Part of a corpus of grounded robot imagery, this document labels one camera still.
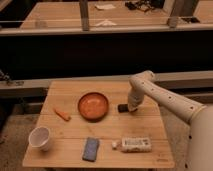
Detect blue sponge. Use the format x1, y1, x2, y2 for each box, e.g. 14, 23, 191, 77
82, 137, 100, 162

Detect black eraser block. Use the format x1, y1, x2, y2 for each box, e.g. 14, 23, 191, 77
118, 104, 128, 113

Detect grey metal post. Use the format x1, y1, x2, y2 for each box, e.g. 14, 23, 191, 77
167, 0, 185, 28
79, 0, 90, 31

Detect white paper cup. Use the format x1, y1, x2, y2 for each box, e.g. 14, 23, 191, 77
28, 127, 53, 151

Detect orange carrot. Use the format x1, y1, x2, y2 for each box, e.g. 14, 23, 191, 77
54, 108, 71, 121

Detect small white ball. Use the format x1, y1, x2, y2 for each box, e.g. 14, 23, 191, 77
112, 142, 118, 149

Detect black cable bundle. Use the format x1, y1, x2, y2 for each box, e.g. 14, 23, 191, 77
124, 0, 165, 13

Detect orange round bowl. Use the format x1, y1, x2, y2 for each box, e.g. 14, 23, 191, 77
78, 92, 109, 121

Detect grey metal post right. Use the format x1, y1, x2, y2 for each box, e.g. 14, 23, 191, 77
167, 0, 185, 28

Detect folded white paper plane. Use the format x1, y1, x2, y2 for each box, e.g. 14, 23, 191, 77
95, 19, 117, 27

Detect white patterned box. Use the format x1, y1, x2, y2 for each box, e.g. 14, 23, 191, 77
121, 137, 152, 152

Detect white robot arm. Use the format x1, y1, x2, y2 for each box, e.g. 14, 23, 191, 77
127, 70, 213, 171

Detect white paper sheet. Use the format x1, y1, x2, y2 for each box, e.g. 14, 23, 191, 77
95, 4, 116, 10

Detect black flat device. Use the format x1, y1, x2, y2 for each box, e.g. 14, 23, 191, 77
181, 17, 200, 23

